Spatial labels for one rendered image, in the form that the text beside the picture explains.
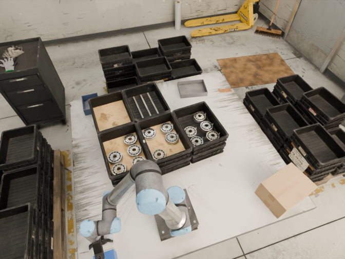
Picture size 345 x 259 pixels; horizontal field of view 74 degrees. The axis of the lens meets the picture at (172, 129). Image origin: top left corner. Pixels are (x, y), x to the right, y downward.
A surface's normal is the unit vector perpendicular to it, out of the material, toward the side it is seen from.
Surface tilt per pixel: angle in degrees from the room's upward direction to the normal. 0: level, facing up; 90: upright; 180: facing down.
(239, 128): 0
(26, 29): 90
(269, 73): 1
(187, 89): 0
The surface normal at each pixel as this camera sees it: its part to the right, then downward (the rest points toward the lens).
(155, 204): 0.12, 0.66
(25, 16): 0.30, 0.74
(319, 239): 0.00, -0.62
